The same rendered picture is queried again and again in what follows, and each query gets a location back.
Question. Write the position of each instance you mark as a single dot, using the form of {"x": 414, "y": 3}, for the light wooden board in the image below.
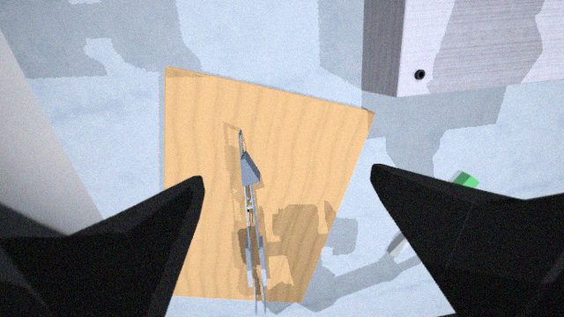
{"x": 305, "y": 149}

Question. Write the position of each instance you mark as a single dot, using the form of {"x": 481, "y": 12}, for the green-handled screwdriver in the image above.
{"x": 463, "y": 179}

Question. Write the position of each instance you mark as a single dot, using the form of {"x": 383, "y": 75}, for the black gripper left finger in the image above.
{"x": 126, "y": 265}

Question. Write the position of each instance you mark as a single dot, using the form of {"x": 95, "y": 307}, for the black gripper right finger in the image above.
{"x": 492, "y": 255}

